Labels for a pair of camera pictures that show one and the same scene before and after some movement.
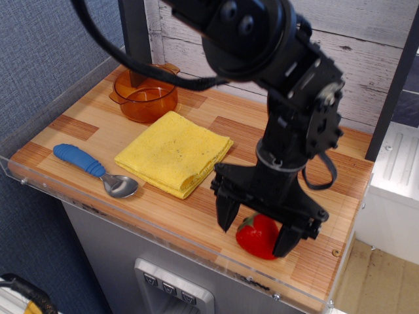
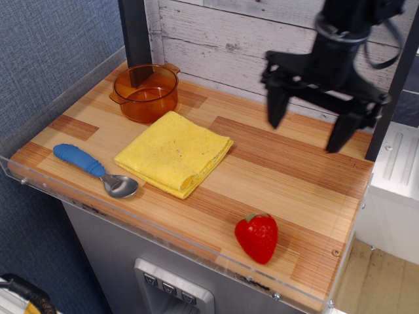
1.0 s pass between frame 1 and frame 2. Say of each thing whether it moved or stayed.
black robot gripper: moved
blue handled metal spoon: stayed
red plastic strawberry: stayed
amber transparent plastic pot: stayed
